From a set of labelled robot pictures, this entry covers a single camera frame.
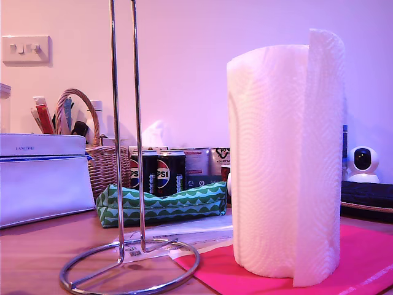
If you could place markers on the green wave pattern pouch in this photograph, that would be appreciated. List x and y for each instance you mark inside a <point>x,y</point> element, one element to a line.
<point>172,202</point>

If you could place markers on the dark red patterned mug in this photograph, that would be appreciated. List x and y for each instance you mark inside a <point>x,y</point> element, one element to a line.
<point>225,172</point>

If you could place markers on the small cardboard box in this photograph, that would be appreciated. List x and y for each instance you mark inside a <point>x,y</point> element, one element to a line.
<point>107,140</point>

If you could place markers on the silver tin red label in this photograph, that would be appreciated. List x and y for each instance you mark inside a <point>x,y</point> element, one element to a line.
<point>196,163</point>

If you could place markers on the white zip cosmetic bag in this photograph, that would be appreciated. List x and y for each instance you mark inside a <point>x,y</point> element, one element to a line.
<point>46,184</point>

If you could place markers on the small white round camera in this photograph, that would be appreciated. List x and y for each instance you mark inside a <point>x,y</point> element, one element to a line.
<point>362,163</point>

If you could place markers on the large blue-label water bottle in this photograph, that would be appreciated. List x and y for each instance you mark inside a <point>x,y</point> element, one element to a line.
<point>345,141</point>

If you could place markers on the patterned tissue box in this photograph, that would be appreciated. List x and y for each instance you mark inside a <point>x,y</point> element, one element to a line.
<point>153,135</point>

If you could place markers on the white bottle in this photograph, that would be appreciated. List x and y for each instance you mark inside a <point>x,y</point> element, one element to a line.
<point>95,113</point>

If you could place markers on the white paper towel roll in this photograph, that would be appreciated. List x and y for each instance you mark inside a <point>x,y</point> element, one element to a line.
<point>270,153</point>

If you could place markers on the white wall switch plate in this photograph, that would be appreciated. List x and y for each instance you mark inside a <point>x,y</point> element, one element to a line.
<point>27,50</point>

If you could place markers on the dark zip case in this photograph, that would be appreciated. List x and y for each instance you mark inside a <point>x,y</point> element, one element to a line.
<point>368,196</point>

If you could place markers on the beige tube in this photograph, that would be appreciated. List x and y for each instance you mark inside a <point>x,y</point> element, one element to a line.
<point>36,121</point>

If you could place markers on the clear plastic mailer bag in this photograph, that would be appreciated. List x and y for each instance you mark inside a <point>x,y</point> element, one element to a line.
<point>190,230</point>

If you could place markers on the pink plastic mailer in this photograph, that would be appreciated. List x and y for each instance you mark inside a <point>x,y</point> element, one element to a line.
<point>362,261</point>

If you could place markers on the red and white tube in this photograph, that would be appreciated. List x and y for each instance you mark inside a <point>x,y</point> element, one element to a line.
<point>44,116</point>

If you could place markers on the blue packet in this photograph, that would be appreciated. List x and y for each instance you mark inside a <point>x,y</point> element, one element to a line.
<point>67,116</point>

